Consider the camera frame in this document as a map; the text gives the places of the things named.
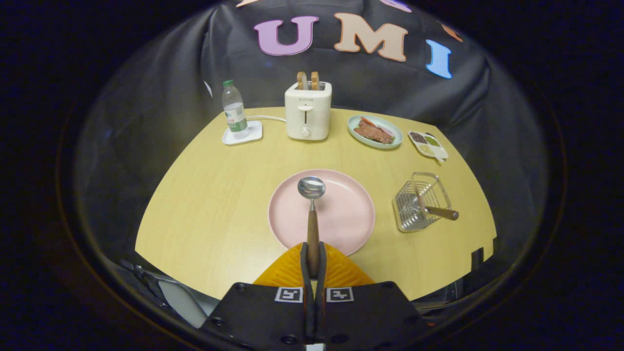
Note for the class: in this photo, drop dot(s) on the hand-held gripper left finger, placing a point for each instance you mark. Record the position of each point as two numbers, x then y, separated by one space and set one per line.
263 312

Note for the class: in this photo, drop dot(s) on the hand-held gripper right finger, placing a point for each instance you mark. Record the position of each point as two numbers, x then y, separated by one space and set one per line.
365 312

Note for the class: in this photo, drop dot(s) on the white flat object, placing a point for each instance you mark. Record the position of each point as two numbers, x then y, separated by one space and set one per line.
183 302

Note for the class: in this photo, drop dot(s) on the pink plate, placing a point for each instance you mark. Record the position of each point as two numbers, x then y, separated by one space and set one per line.
341 214

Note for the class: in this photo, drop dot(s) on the light green plate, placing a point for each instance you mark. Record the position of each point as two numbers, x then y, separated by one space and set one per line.
397 139

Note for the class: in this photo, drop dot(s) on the white divided seasoning dish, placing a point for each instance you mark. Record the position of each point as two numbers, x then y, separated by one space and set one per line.
429 146

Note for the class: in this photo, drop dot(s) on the cooked meat with garnish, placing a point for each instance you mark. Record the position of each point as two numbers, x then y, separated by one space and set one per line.
373 132

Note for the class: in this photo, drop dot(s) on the white square coaster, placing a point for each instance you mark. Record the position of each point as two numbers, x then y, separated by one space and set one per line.
254 132

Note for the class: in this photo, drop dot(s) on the clear plastic water bottle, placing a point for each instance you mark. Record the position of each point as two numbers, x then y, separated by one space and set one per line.
235 112

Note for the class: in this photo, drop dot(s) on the white toaster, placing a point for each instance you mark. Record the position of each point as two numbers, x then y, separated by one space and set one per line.
308 114

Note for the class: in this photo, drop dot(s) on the toast slice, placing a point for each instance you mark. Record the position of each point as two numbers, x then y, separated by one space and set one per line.
315 80
302 80

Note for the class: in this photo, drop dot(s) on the black backdrop cloth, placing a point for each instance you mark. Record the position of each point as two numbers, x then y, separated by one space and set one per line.
161 97

